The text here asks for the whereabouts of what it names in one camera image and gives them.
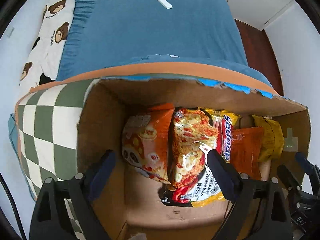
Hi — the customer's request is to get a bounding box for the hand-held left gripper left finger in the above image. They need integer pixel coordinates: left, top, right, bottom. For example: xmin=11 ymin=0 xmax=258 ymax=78
xmin=29 ymin=149 xmax=118 ymax=240

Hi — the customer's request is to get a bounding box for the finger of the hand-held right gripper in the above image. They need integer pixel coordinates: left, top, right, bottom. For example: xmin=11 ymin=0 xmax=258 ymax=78
xmin=277 ymin=164 xmax=303 ymax=194
xmin=294 ymin=152 xmax=320 ymax=189

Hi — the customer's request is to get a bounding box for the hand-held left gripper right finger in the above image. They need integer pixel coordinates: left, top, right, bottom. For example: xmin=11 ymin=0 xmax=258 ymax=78
xmin=206 ymin=150 xmax=293 ymax=240

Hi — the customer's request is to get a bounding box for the black yellow noodle packet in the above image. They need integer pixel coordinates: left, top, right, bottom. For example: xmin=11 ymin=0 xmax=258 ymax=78
xmin=157 ymin=107 xmax=225 ymax=208

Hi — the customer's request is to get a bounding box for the cardboard box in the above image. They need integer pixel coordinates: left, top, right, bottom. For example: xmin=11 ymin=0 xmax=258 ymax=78
xmin=75 ymin=74 xmax=312 ymax=240

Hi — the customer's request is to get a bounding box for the orange panda snack packet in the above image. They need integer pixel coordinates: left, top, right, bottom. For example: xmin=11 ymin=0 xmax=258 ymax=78
xmin=122 ymin=103 xmax=175 ymax=185

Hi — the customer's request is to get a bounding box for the plain orange snack packet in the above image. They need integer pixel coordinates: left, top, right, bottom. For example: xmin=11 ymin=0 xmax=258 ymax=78
xmin=230 ymin=127 xmax=265 ymax=180

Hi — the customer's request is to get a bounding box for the red yellow noodle packet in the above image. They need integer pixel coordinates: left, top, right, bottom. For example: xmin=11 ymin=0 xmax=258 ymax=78
xmin=204 ymin=108 xmax=242 ymax=164

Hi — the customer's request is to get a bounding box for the yellow snack packet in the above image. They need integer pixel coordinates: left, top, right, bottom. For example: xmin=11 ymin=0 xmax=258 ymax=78
xmin=251 ymin=114 xmax=284 ymax=162

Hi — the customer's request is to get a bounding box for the green white checkered blanket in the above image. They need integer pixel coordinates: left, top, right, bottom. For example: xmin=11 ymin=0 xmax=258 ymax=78
xmin=14 ymin=61 xmax=275 ymax=240

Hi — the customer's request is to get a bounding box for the bear print pillow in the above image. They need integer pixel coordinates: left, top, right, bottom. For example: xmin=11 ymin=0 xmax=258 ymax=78
xmin=19 ymin=0 xmax=76 ymax=93

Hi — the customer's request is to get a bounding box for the blue bedsheet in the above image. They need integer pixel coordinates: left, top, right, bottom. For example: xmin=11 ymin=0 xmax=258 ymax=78
xmin=56 ymin=0 xmax=274 ymax=90

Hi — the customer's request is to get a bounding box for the white door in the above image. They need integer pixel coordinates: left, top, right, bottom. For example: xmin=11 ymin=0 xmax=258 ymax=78
xmin=223 ymin=0 xmax=300 ymax=32

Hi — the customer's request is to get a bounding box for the white remote control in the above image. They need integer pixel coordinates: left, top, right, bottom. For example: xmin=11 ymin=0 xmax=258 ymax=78
xmin=155 ymin=0 xmax=173 ymax=9

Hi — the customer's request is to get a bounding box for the black cable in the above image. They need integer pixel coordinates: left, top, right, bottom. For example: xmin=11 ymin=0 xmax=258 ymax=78
xmin=0 ymin=172 xmax=27 ymax=240

